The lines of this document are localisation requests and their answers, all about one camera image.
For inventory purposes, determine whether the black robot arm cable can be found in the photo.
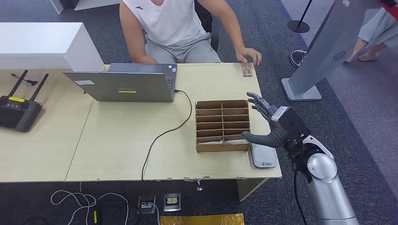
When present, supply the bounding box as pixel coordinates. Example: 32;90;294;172
293;169;308;225

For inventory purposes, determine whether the chrome stanchion base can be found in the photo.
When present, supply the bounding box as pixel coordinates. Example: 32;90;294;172
290;49;308;68

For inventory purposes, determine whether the grey card reader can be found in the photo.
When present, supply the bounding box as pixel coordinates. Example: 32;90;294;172
250;143;278;169

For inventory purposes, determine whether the autumn print ID card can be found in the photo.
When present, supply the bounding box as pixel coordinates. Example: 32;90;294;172
239;63;254;78

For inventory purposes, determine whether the standing person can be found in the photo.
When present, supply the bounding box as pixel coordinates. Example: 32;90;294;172
343;7;398;63

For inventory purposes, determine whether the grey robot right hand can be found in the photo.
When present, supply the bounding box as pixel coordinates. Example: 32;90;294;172
241;91;290;149

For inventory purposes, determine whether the small black desk gadget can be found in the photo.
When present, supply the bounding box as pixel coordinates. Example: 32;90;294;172
11;73;39;86

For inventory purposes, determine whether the white cabinet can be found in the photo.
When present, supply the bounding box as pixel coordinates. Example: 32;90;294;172
0;22;106;73

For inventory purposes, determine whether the open floor socket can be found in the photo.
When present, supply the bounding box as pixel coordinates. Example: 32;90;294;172
138;195;157;215

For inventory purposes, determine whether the grey kiosk stand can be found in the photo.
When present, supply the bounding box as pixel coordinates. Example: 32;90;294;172
281;0;378;103

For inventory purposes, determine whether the grey laptop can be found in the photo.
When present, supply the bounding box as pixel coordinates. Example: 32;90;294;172
63;63;178;103

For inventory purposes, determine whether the pale desk leg panel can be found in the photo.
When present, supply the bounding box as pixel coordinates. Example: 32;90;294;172
237;178;268;203

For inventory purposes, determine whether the black power brick yellow label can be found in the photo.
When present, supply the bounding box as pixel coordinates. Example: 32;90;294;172
89;207;105;225

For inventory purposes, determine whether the gold floor mat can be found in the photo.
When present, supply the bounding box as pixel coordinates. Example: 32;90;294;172
160;213;245;225

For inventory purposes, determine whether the black laptop cable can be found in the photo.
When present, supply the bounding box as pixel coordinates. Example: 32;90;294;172
141;90;193;181

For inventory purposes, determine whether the closed floor socket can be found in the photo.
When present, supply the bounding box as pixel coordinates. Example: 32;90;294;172
163;192;182;212

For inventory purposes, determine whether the person's left hand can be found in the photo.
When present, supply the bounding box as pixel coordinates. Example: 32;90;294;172
235;47;262;66

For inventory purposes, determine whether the cardboard card organizer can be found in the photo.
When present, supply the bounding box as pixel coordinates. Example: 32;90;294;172
195;99;251;153

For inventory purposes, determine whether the seated person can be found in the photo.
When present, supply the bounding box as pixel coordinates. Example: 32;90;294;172
119;0;262;66

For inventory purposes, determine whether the person's right hand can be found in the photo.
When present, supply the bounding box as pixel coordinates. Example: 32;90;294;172
137;56;158;65

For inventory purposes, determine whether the white floor cable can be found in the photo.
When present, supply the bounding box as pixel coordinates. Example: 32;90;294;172
50;182;130;225

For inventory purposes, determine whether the black controller with antennas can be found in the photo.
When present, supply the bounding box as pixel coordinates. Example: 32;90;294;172
0;69;50;133

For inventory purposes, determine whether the black stanchion post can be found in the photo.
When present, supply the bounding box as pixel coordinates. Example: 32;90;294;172
287;0;313;34

